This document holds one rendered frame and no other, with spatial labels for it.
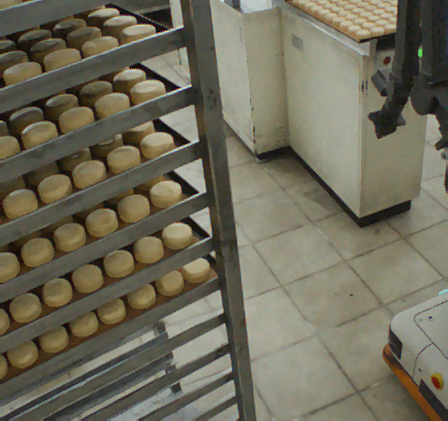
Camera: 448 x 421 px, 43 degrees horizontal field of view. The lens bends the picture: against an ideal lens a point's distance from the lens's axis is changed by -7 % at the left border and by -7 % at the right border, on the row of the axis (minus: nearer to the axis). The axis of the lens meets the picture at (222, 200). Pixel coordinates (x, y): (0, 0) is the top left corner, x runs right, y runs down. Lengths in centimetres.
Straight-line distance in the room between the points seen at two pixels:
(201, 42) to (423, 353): 131
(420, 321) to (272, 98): 146
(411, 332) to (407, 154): 94
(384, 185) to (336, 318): 64
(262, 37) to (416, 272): 126
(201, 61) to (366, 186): 179
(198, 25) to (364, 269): 183
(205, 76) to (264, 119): 216
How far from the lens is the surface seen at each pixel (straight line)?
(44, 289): 98
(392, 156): 252
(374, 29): 224
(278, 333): 224
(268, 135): 302
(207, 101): 83
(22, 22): 72
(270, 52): 284
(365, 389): 208
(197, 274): 106
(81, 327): 102
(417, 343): 187
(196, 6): 78
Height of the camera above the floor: 169
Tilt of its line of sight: 36 degrees down
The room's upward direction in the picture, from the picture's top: 7 degrees counter-clockwise
